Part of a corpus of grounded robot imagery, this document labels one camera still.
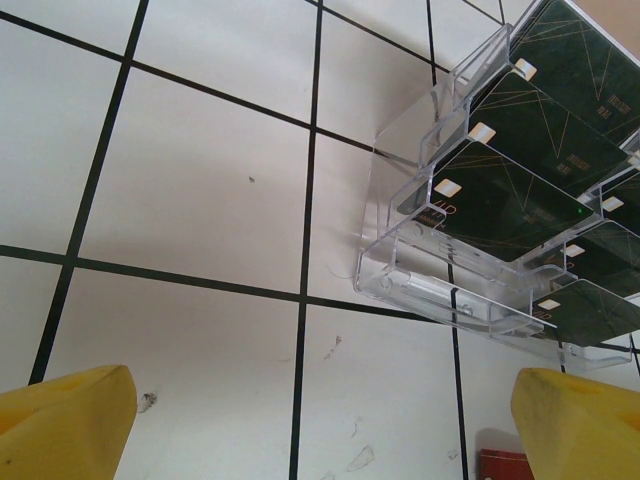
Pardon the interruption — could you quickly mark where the clear acrylic card stand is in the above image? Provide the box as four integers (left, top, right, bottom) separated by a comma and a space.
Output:
352, 0, 640, 374

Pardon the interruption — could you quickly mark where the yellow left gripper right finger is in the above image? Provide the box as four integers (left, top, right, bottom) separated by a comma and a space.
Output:
509, 367, 640, 480

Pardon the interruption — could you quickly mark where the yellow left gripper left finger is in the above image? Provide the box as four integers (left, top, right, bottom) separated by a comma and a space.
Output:
0, 364, 139, 480

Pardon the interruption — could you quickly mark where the red card holder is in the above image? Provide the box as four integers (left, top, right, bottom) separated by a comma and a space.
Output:
478, 446, 535, 480

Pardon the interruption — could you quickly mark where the dark green VIP card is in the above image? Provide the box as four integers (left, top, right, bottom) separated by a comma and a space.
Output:
467, 72, 631, 196
530, 278, 640, 347
397, 142, 599, 264
562, 219, 640, 284
597, 169, 640, 224
507, 0, 640, 151

